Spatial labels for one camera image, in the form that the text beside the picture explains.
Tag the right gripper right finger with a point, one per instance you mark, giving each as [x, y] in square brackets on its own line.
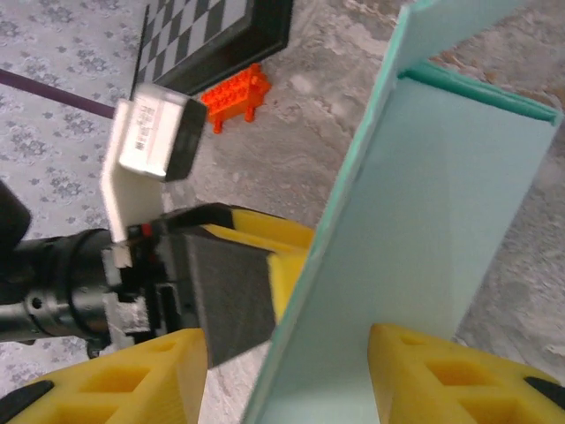
[463, 388]

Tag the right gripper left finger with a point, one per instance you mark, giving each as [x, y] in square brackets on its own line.
[110, 388]

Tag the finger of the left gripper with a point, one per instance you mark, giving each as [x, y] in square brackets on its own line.
[256, 234]
[234, 300]

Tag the light teal paper box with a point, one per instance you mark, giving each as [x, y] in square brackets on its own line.
[419, 199]

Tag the orange toy brick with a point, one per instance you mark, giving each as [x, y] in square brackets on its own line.
[234, 95]

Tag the black grey chessboard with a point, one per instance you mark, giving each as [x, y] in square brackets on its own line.
[198, 35]

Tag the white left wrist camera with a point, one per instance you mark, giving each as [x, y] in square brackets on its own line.
[150, 132]

